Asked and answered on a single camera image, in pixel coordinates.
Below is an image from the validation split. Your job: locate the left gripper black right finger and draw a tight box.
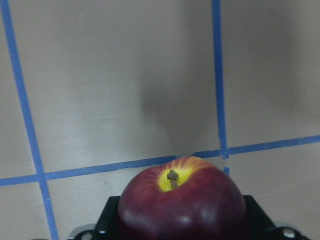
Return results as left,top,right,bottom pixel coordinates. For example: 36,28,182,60
243,195,276,229

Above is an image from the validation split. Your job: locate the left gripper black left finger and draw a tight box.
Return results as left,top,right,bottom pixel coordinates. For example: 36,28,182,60
96,196,120,234

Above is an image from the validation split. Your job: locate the dark red apple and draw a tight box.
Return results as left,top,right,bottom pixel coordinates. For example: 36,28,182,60
117,156,247,240

